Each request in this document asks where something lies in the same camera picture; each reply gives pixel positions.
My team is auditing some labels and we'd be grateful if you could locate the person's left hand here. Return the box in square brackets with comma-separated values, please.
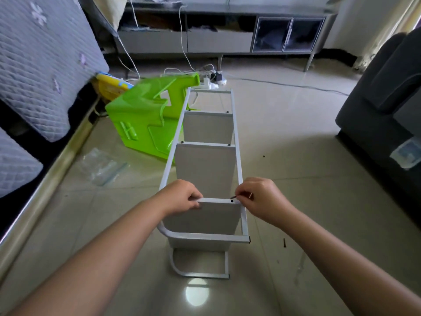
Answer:
[150, 179, 203, 218]

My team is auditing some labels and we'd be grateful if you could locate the person's right hand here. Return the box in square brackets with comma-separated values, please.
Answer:
[235, 177, 297, 228]

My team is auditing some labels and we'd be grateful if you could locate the white wooden board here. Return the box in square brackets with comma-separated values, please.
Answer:
[163, 199, 243, 251]
[183, 111, 235, 146]
[174, 143, 236, 199]

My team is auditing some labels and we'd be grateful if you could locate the white metal frame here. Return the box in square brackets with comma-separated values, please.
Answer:
[157, 87, 252, 244]
[170, 243, 231, 279]

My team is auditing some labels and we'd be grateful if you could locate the clear plastic screw bag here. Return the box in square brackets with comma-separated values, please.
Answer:
[79, 148, 129, 187]

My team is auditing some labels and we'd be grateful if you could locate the person's left forearm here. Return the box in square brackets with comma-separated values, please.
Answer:
[10, 201, 167, 316]

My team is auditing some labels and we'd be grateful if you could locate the person's right forearm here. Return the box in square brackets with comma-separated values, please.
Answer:
[279, 208, 421, 316]

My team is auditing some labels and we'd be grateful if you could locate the green plastic stool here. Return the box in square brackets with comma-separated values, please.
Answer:
[105, 72, 201, 161]

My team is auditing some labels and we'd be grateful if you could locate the white power strip with plugs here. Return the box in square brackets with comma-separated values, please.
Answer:
[209, 72, 228, 87]

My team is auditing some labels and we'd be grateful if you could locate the yellow plastic basket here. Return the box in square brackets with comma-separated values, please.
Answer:
[95, 73, 134, 101]

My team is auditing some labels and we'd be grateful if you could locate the grey sofa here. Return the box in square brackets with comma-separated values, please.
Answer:
[335, 29, 421, 226]

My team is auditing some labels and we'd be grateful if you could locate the grey marble TV cabinet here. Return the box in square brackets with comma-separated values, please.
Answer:
[115, 0, 338, 73]

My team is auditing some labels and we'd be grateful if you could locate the grey textured furniture cover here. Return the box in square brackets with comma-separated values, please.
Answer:
[0, 0, 111, 198]

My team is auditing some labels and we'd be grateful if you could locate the pile of pale cloth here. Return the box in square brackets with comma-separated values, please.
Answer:
[92, 0, 129, 30]

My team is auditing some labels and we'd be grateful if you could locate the patterned beige curtain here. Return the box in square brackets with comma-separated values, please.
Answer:
[355, 0, 421, 71]

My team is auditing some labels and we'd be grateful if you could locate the long dark cable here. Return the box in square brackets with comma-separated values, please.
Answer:
[227, 77, 350, 97]

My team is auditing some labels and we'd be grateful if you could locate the chrome metal base rail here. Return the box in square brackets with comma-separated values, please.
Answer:
[0, 105, 100, 282]

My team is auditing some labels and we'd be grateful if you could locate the tangle of white cables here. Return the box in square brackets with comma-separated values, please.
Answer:
[118, 0, 228, 91]

